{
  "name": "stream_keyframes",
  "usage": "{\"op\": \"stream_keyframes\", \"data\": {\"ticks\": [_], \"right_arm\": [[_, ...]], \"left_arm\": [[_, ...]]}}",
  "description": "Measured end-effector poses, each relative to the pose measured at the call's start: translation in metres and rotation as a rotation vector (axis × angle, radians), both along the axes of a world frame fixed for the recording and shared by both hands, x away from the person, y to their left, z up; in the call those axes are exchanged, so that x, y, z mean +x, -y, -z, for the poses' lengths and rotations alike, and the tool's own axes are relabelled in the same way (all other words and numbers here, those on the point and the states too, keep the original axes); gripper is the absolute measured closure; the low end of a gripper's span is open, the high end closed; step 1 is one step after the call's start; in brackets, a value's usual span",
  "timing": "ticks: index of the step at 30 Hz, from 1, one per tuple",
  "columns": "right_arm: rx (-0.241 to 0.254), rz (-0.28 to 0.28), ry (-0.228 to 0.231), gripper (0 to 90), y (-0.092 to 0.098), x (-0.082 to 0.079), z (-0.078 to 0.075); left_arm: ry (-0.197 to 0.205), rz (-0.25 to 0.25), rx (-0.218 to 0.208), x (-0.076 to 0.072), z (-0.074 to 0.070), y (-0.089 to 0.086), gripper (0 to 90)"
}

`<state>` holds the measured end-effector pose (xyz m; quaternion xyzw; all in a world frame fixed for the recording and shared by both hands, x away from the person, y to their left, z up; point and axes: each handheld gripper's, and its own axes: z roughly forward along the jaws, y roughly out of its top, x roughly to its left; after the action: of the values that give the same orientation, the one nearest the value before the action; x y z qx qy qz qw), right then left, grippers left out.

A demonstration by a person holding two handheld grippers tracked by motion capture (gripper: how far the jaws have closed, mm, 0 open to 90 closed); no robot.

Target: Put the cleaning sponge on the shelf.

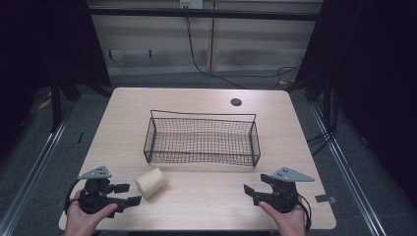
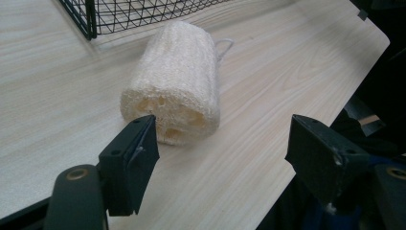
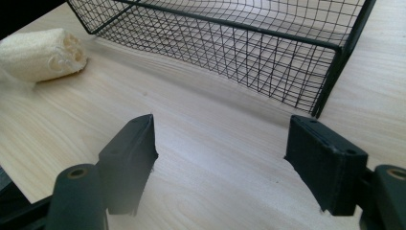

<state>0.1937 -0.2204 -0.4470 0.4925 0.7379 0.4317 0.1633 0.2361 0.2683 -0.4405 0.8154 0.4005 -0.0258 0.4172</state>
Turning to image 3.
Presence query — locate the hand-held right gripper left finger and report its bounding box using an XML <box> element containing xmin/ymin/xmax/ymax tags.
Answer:
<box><xmin>96</xmin><ymin>113</ymin><xmax>159</xmax><ymax>217</ymax></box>

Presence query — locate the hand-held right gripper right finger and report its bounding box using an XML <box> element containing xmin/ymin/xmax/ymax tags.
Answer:
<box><xmin>283</xmin><ymin>115</ymin><xmax>369</xmax><ymax>217</ymax></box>

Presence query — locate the natural loofah sponge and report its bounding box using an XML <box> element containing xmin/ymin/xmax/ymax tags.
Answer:
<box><xmin>0</xmin><ymin>28</ymin><xmax>88</xmax><ymax>84</ymax></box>

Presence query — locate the black wire mesh basket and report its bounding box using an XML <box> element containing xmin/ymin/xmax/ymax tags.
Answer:
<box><xmin>66</xmin><ymin>0</ymin><xmax>377</xmax><ymax>119</ymax></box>

